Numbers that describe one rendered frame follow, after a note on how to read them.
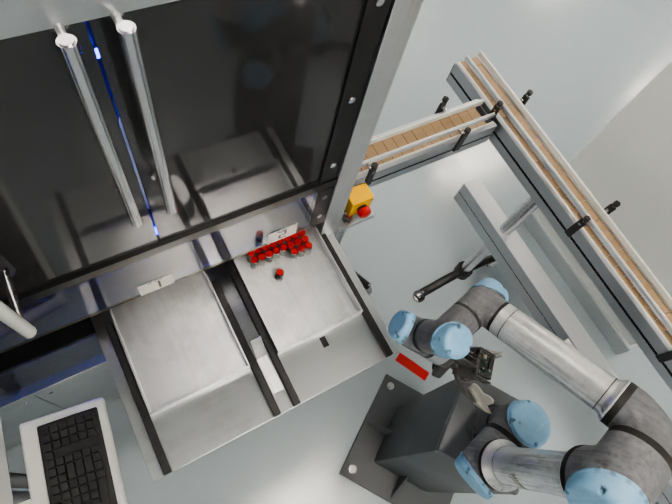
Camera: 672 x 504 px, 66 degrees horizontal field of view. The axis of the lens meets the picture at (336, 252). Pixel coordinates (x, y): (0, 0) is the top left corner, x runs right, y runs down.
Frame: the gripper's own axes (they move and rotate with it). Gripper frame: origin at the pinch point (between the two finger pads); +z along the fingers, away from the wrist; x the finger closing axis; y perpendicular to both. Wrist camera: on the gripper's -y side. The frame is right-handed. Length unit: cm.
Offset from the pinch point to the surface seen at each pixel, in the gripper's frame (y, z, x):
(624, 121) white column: -1, 44, 126
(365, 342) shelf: -24.9, -24.7, 2.3
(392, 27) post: 37, -76, 29
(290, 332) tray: -33, -43, -3
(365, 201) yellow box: -17, -43, 36
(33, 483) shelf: -58, -81, -57
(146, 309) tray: -49, -78, -10
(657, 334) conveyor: 13, 48, 35
